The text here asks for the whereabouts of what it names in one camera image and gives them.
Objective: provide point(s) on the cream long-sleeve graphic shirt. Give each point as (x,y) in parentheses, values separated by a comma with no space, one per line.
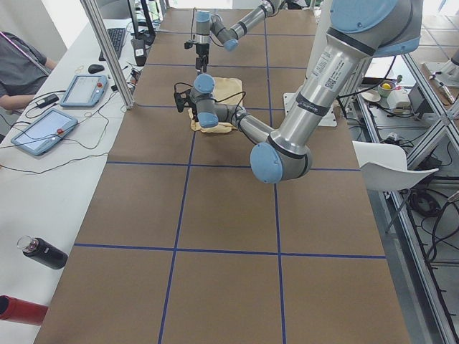
(225,90)

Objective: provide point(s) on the lower blue teach pendant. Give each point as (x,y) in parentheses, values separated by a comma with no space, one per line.
(45,132)

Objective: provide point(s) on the black keyboard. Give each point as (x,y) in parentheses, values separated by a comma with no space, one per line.
(117,37)

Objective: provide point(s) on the green bowl with lemon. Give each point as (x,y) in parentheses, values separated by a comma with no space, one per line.
(386,87)

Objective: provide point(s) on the aluminium frame post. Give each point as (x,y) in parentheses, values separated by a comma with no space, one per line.
(93,13)

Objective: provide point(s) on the white plastic chair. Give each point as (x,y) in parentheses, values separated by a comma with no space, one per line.
(384,167)

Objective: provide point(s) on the black water bottle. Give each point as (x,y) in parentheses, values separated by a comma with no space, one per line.
(41,251)

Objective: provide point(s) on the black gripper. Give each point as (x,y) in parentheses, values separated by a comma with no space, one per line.
(193,110)
(201,52)

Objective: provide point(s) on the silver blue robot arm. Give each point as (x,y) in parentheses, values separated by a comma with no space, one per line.
(356,30)
(204,24)

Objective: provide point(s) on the upper blue teach pendant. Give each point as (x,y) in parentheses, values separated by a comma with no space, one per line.
(84,91)

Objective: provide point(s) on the blue teach pendant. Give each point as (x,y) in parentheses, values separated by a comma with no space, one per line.
(84,91)
(45,132)

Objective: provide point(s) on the black computer mouse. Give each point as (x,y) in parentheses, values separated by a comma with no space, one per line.
(95,68)

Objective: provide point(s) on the person in blue shirt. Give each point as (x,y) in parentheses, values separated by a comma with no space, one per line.
(24,69)

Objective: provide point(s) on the red water bottle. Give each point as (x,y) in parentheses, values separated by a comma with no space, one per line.
(21,311)

